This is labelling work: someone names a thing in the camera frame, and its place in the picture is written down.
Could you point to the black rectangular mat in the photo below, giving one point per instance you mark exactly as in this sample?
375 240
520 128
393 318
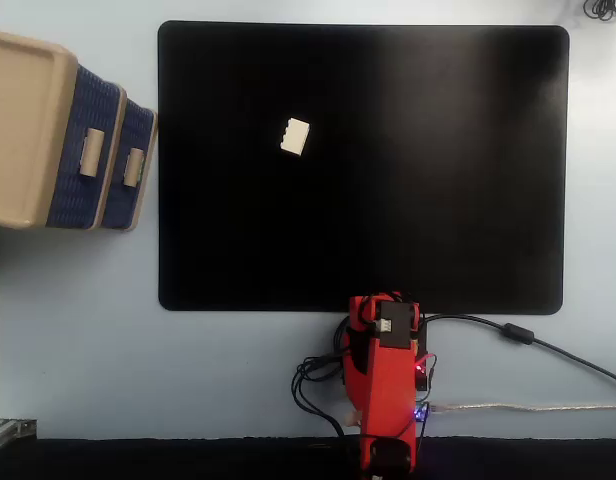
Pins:
388 200

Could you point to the controller board with LEDs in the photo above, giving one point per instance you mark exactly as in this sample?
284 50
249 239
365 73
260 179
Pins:
422 413

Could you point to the red robot arm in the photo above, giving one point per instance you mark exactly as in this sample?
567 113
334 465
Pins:
388 390

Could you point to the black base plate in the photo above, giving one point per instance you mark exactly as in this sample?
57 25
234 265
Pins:
424 345

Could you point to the aluminium profile rail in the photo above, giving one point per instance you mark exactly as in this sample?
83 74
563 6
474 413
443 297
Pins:
8 431

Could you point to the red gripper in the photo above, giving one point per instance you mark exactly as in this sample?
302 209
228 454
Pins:
363 312

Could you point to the beige drawer cabinet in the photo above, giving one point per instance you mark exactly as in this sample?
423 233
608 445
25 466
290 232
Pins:
18 130

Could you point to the white toy block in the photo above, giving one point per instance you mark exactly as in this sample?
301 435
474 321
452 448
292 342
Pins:
294 136

